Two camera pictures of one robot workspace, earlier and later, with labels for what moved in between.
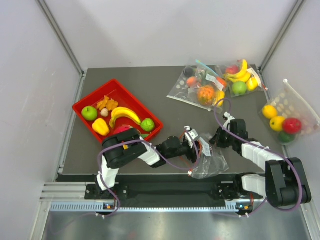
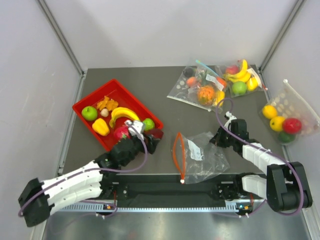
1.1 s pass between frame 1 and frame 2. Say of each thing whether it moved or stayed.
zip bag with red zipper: moved
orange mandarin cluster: stayed
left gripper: moved
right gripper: stayed
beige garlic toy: stayed
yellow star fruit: stayed
